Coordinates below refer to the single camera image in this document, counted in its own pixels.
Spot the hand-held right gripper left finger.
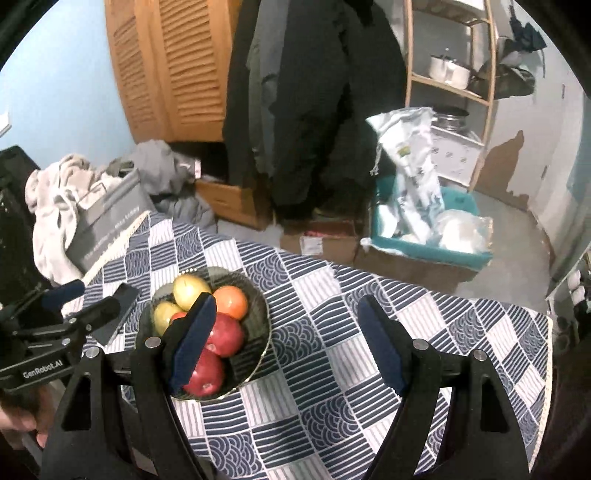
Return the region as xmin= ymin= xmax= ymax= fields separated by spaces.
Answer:
xmin=39 ymin=293 xmax=227 ymax=480

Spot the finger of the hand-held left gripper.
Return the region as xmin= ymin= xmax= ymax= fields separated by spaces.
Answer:
xmin=18 ymin=296 xmax=122 ymax=344
xmin=0 ymin=279 xmax=86 ymax=333

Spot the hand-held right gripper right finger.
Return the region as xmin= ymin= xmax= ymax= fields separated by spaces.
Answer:
xmin=358 ymin=295 xmax=532 ymax=480

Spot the red apple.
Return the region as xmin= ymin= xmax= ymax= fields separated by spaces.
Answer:
xmin=205 ymin=313 xmax=245 ymax=358
xmin=183 ymin=348 xmax=226 ymax=398

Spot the yellow pear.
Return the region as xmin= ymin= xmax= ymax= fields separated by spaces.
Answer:
xmin=173 ymin=273 xmax=212 ymax=311
xmin=152 ymin=302 xmax=185 ymax=337

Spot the large orange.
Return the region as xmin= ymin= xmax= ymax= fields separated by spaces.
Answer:
xmin=212 ymin=285 xmax=249 ymax=321

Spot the glass plate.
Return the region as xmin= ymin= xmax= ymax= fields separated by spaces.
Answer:
xmin=135 ymin=267 xmax=272 ymax=402

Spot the person's left hand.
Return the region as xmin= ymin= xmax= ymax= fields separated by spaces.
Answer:
xmin=0 ymin=383 xmax=54 ymax=448

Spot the black smartphone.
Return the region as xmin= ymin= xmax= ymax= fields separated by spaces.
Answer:
xmin=88 ymin=282 xmax=140 ymax=346

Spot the blue patterned tablecloth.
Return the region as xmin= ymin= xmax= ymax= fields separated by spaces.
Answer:
xmin=60 ymin=210 xmax=555 ymax=480

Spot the large cardboard box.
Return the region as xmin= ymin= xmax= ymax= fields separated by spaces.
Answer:
xmin=353 ymin=240 xmax=481 ymax=296

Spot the flat cardboard box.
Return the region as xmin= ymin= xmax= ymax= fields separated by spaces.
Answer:
xmin=279 ymin=219 xmax=365 ymax=266

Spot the clear plastic bag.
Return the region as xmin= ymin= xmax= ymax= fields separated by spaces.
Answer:
xmin=431 ymin=210 xmax=494 ymax=254

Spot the wooden drawer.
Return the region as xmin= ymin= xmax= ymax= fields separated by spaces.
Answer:
xmin=195 ymin=178 xmax=273 ymax=232

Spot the teal plastic bin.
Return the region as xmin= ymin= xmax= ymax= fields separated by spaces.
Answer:
xmin=360 ymin=178 xmax=494 ymax=271

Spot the white rice bag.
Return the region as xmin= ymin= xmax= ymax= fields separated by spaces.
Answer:
xmin=366 ymin=107 xmax=446 ymax=245

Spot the shoe rack with shoes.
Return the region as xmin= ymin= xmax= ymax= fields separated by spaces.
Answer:
xmin=551 ymin=258 xmax=591 ymax=352

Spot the white patterned drawer box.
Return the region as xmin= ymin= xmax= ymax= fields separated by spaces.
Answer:
xmin=431 ymin=127 xmax=485 ymax=188

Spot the steel steamer pot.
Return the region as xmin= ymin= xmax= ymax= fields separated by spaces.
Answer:
xmin=434 ymin=107 xmax=469 ymax=132

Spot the black hanging coat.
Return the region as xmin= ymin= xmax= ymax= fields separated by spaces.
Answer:
xmin=223 ymin=0 xmax=408 ymax=220

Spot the wooden louvred wardrobe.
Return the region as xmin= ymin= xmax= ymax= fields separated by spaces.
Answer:
xmin=104 ymin=0 xmax=243 ymax=144

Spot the grey hanging jacket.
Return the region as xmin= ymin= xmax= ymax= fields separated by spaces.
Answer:
xmin=247 ymin=28 xmax=296 ymax=171

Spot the white cooking pot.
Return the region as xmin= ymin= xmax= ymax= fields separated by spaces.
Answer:
xmin=427 ymin=48 xmax=476 ymax=89

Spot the pale grey door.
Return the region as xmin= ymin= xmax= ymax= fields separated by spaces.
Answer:
xmin=475 ymin=0 xmax=585 ymax=222

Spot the grey hanging bag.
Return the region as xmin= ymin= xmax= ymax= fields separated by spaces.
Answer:
xmin=466 ymin=39 xmax=536 ymax=100

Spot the wooden shelf rack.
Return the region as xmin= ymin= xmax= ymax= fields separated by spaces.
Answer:
xmin=404 ymin=0 xmax=499 ymax=192

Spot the dark blue umbrella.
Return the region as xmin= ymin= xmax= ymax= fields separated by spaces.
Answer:
xmin=510 ymin=14 xmax=548 ymax=58

